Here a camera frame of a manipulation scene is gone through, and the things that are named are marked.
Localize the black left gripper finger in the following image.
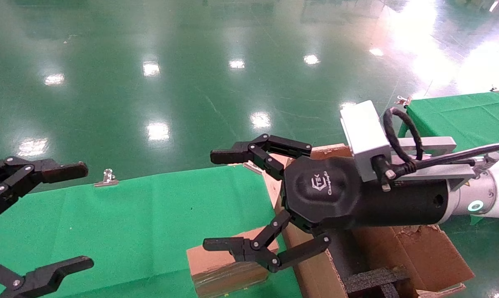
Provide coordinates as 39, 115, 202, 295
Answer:
0, 156, 89, 218
0, 256, 95, 298

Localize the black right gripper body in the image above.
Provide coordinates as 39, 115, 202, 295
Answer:
282, 155, 451, 232

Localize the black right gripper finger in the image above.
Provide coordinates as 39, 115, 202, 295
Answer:
210, 134, 313, 180
203, 209, 332, 273

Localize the small brown cardboard box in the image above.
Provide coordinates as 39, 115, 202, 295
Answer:
186, 238, 280, 298

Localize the large open cardboard carton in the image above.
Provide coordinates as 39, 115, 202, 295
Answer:
262, 143, 475, 298

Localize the large green table cloth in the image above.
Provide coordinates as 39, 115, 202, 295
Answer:
0, 166, 304, 298

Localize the black foam insert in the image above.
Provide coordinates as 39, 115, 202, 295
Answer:
342, 267, 413, 298

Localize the green cloth side table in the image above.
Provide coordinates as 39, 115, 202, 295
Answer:
398, 90, 499, 226

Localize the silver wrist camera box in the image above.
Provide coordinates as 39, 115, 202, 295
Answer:
340, 100, 393, 183

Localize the silver camera mount bracket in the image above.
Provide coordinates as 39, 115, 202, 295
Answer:
388, 137, 499, 191

